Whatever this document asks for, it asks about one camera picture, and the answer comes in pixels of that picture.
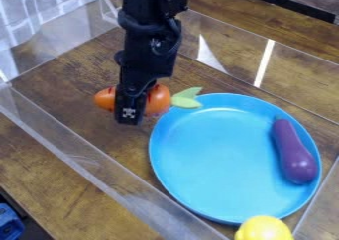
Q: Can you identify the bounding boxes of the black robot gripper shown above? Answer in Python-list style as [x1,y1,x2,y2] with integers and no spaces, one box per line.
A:
[113,10,182,125]

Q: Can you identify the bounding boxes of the orange toy carrot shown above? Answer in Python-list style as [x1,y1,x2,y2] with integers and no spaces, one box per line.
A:
[93,84,202,116]

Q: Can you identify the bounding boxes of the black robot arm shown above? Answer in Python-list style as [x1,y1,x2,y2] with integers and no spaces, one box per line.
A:
[113,0,188,125]

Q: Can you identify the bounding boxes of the blue round plate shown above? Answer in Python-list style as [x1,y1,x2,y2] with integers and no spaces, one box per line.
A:
[148,93,321,224]

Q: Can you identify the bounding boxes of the purple toy eggplant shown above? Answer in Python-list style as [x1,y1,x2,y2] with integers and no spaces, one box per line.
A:
[270,116,318,184]

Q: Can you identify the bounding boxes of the blue plastic object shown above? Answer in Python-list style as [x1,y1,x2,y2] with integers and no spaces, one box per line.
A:
[0,203,25,240]

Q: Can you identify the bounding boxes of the yellow toy fruit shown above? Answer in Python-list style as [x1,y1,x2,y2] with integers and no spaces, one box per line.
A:
[234,215,293,240]

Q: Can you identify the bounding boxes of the clear acrylic enclosure wall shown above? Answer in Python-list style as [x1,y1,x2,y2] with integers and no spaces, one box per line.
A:
[0,0,339,240]

